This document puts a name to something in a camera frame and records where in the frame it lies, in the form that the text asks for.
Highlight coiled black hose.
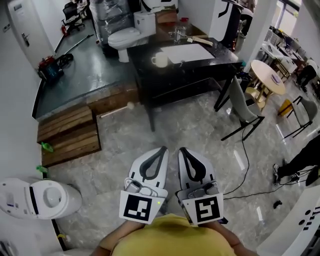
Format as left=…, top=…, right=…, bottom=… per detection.
left=55, top=53, right=75, bottom=69

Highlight white toilet with tank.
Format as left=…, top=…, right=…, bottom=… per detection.
left=107, top=10, right=157, bottom=63

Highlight white rectangular basin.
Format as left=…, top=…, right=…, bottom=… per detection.
left=160, top=43, right=216, bottom=65

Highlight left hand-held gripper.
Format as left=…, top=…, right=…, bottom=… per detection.
left=118, top=146, right=170, bottom=225

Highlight wooden sticks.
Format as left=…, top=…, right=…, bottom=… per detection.
left=186, top=35, right=214, bottom=48

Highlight grey chair with black legs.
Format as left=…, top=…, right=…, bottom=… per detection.
left=220, top=75, right=266, bottom=142
left=277, top=95, right=319, bottom=140

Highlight white curved counter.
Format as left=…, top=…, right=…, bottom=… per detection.
left=255, top=184, right=320, bottom=256

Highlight black table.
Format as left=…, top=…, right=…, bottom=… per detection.
left=126, top=36, right=245, bottom=133

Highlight white panel with black stripe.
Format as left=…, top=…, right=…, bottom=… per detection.
left=208, top=0, right=243, bottom=43

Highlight red and blue machine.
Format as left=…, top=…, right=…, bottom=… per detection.
left=37, top=55, right=65, bottom=84

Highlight plastic-wrapped appliance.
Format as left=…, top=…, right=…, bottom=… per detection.
left=89, top=0, right=135, bottom=49

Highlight black floor cable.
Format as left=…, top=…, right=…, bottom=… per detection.
left=221, top=124, right=303, bottom=201

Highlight wooden slatted steps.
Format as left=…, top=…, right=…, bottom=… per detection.
left=36, top=104, right=102, bottom=169

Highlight white cup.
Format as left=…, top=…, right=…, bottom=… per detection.
left=151, top=51, right=170, bottom=69

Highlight white stick with ball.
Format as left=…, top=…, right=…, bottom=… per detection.
left=99, top=101, right=136, bottom=119

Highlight person's right forearm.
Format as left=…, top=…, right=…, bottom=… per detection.
left=209, top=221, right=254, bottom=256

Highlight chrome faucet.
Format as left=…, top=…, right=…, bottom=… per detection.
left=174, top=25, right=188, bottom=43

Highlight person's left forearm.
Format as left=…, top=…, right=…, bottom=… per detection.
left=96, top=220, right=146, bottom=256

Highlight round wooden table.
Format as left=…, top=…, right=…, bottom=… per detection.
left=245, top=59, right=287, bottom=113

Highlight white door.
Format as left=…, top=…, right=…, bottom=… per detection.
left=6, top=0, right=56, bottom=71

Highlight green plastic bottle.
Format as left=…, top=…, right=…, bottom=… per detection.
left=40, top=141, right=55, bottom=154

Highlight yellow bin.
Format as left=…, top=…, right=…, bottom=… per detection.
left=277, top=98, right=293, bottom=117

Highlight black office chair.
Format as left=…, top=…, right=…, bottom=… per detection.
left=61, top=1, right=86, bottom=34

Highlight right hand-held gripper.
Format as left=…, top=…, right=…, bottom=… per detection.
left=174, top=146, right=225, bottom=228

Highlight wooden stool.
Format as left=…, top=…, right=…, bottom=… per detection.
left=244, top=85, right=266, bottom=111

